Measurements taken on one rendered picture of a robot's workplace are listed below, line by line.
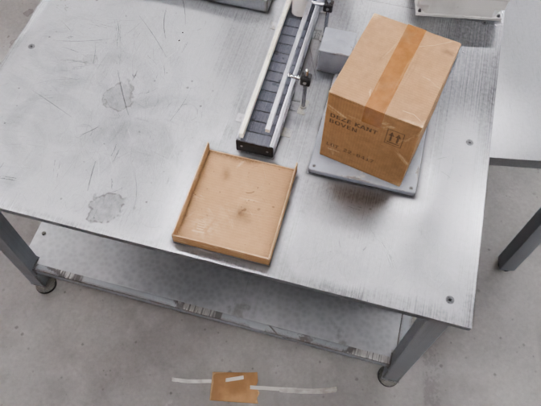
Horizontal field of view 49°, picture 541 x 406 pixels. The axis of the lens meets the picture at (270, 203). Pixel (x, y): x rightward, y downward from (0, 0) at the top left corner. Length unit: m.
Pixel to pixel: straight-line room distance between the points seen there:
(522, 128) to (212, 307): 1.17
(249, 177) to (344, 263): 0.36
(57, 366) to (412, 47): 1.69
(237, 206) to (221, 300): 0.62
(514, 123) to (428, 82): 0.46
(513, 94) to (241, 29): 0.87
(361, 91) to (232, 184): 0.44
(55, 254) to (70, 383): 0.47
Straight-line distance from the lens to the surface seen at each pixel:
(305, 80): 1.68
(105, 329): 2.42
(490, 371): 2.45
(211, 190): 1.63
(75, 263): 2.30
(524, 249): 2.43
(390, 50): 1.57
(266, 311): 2.13
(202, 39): 1.98
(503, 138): 1.86
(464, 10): 2.13
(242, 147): 1.68
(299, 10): 1.95
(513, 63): 2.06
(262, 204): 1.60
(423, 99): 1.49
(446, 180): 1.72
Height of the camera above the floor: 2.24
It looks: 61 degrees down
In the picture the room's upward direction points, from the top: 1 degrees clockwise
